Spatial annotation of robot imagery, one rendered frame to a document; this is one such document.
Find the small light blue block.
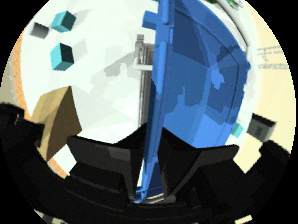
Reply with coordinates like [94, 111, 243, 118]
[230, 121, 243, 137]
[51, 10, 76, 34]
[51, 43, 74, 72]

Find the blue plastic tray with grey wire bars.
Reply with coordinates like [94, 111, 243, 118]
[133, 0, 251, 204]

